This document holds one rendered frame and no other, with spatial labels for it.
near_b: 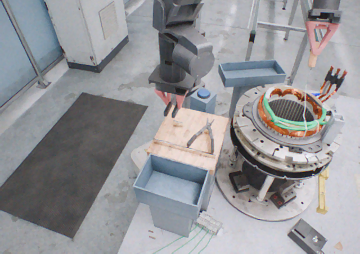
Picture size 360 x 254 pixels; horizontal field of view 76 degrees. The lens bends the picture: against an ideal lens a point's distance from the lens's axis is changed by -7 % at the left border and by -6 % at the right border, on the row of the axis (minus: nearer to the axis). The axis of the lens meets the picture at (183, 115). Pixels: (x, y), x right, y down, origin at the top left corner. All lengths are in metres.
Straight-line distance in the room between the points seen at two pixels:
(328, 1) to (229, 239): 0.72
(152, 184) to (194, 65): 0.40
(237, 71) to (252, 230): 0.61
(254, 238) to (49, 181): 1.59
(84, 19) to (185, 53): 2.28
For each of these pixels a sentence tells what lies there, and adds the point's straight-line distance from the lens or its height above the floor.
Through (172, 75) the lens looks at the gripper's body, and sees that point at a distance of 0.53.
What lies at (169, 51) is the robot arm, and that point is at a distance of 0.50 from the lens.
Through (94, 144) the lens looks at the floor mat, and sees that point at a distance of 2.16.
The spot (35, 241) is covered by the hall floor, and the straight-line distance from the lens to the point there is 1.92.
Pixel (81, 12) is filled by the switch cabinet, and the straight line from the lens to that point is 2.66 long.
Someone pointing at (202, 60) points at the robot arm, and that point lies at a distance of 0.45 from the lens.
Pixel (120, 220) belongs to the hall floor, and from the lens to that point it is 1.78.
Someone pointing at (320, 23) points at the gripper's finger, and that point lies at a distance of 0.63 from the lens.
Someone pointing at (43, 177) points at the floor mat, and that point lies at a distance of 2.13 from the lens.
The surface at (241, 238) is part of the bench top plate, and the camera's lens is 0.89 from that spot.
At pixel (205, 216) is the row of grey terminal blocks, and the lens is 0.85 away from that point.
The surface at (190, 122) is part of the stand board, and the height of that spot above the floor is 1.07.
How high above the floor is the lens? 1.61
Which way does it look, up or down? 45 degrees down
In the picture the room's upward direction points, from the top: straight up
